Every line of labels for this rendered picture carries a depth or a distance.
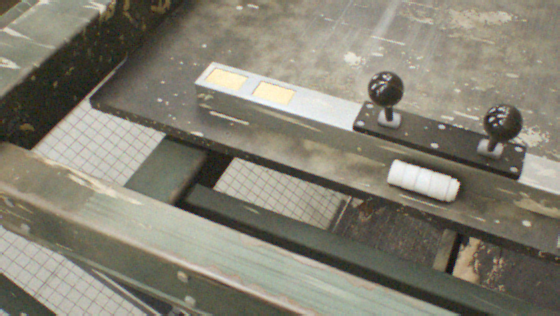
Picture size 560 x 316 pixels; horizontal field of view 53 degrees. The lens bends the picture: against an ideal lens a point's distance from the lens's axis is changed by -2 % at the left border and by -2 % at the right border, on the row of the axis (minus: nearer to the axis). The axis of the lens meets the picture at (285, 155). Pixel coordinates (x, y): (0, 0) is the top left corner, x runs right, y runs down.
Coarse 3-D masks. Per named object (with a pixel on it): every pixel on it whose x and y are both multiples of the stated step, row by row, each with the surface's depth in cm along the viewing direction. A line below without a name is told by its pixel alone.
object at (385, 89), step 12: (384, 72) 57; (372, 84) 57; (384, 84) 56; (396, 84) 56; (372, 96) 57; (384, 96) 56; (396, 96) 57; (384, 108) 63; (384, 120) 67; (396, 120) 67
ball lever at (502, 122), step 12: (492, 108) 54; (504, 108) 53; (516, 108) 54; (492, 120) 53; (504, 120) 53; (516, 120) 53; (492, 132) 54; (504, 132) 53; (516, 132) 53; (480, 144) 64; (492, 144) 61; (492, 156) 63
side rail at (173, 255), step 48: (0, 192) 62; (48, 192) 61; (96, 192) 61; (48, 240) 67; (96, 240) 61; (144, 240) 56; (192, 240) 56; (240, 240) 56; (144, 288) 63; (192, 288) 58; (240, 288) 53; (288, 288) 53; (336, 288) 53; (384, 288) 53
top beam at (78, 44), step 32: (64, 0) 78; (96, 0) 77; (128, 0) 81; (160, 0) 88; (0, 32) 73; (32, 32) 73; (64, 32) 72; (96, 32) 76; (128, 32) 83; (0, 64) 68; (32, 64) 68; (64, 64) 72; (96, 64) 78; (0, 96) 64; (32, 96) 69; (64, 96) 74; (0, 128) 66; (32, 128) 70
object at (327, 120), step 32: (224, 96) 74; (320, 96) 72; (288, 128) 73; (320, 128) 70; (352, 128) 68; (384, 160) 69; (416, 160) 67; (448, 160) 65; (544, 160) 65; (480, 192) 66; (512, 192) 64; (544, 192) 62
